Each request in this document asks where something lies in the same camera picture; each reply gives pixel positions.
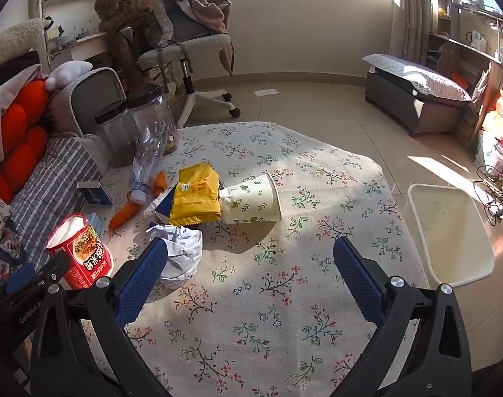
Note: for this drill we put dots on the white woven sack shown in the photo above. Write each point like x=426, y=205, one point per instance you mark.
x=489, y=149

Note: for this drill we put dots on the orange carrot toy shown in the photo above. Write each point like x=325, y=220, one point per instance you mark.
x=123, y=217

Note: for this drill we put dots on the orange plush cushion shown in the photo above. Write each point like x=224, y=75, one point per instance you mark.
x=15, y=140

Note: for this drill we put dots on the floral patterned cloth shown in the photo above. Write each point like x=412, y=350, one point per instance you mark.
x=1, y=231

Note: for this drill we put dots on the beige fluffy cloth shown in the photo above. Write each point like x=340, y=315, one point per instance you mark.
x=11, y=41

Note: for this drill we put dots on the grey mesh chair back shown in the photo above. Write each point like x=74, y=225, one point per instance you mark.
x=90, y=99

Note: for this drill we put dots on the white plastic bin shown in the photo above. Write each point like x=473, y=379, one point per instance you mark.
x=454, y=235

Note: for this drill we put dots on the white orange plastic bag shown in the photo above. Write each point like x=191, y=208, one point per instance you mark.
x=501, y=111

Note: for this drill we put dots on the orange snack wrapper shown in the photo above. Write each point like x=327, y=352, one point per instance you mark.
x=159, y=182

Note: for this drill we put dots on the beige curtain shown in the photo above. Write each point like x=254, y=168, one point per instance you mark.
x=415, y=8

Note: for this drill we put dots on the floral tablecloth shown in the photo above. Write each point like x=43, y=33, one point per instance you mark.
x=276, y=318

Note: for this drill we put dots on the green print paper cup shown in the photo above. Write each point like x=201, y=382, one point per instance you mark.
x=251, y=202

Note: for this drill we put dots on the white drink carton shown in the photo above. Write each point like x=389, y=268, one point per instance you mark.
x=162, y=209

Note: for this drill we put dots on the red instant noodle cup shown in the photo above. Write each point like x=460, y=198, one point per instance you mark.
x=86, y=256

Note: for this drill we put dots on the striped grey blanket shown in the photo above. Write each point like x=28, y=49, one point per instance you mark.
x=49, y=182

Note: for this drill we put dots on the white bookshelf desk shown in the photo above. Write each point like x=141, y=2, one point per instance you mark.
x=77, y=47

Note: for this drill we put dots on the white plush toy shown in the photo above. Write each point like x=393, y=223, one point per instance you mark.
x=69, y=73

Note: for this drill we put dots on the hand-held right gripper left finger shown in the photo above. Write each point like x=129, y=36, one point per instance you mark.
x=142, y=281

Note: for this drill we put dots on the black lid clear jar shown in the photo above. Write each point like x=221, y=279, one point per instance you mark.
x=115, y=132
x=148, y=105

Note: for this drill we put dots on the pink blanket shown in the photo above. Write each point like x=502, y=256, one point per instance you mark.
x=212, y=12

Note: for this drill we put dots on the crushed clear plastic bottle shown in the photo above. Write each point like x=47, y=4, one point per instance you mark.
x=150, y=161

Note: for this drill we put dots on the grey storage bench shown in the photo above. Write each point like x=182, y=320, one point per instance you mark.
x=408, y=107

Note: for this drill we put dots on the quilted grey bench cover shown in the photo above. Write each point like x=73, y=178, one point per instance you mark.
x=425, y=76

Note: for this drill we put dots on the yellow snack packet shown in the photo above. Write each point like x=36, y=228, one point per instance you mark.
x=193, y=198

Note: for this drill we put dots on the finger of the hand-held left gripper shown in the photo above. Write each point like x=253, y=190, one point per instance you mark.
x=22, y=277

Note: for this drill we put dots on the wooden shelf unit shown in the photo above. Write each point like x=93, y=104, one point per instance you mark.
x=462, y=45

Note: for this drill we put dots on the grey office chair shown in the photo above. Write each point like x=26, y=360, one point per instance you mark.
x=181, y=49

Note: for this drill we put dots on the dark blue small box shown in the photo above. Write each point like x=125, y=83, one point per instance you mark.
x=95, y=193

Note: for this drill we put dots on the brown fleece blanket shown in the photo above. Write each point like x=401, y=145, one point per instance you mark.
x=123, y=12

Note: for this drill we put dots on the white paper sheet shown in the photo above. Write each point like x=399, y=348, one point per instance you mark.
x=267, y=92

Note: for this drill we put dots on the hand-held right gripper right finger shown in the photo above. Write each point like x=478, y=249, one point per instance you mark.
x=359, y=281

